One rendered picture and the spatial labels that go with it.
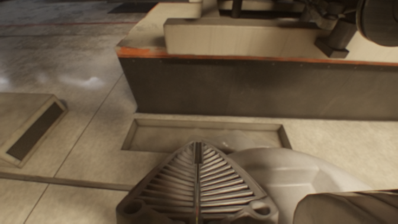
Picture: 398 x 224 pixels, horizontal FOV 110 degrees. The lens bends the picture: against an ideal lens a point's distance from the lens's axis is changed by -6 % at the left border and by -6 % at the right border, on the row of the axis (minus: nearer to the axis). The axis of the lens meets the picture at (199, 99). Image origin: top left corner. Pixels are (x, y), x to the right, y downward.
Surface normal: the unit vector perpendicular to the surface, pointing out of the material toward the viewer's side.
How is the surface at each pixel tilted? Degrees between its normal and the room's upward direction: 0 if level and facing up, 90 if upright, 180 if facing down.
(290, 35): 90
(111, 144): 0
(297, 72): 90
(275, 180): 68
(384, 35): 90
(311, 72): 90
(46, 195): 0
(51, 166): 0
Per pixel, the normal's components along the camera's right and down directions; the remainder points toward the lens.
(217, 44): -0.05, 0.70
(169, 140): 0.00, -0.71
